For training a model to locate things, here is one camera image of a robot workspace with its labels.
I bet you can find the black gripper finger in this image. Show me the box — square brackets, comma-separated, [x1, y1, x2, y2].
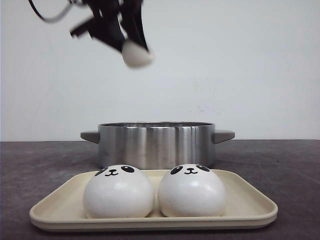
[91, 14, 126, 53]
[121, 13, 149, 52]

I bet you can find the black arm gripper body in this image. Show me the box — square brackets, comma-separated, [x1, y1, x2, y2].
[70, 0, 144, 39]

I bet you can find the white panda bun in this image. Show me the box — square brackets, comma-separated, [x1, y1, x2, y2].
[157, 164, 227, 217]
[83, 164, 155, 219]
[121, 39, 155, 68]

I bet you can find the stainless steel pot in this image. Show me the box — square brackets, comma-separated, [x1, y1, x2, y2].
[80, 121, 235, 170]

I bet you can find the beige plastic tray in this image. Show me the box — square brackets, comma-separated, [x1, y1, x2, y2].
[29, 169, 278, 232]

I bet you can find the black cable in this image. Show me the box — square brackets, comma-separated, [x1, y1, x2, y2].
[27, 0, 73, 23]

